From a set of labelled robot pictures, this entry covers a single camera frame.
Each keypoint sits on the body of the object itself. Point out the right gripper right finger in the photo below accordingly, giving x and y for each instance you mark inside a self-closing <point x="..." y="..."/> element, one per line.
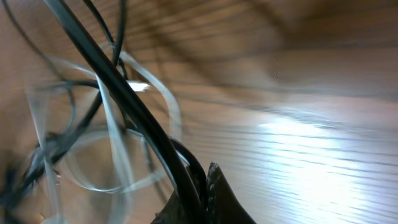
<point x="223" y="206"/>

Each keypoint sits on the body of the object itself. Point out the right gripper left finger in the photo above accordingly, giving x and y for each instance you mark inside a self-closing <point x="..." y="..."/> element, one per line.
<point x="173" y="211"/>

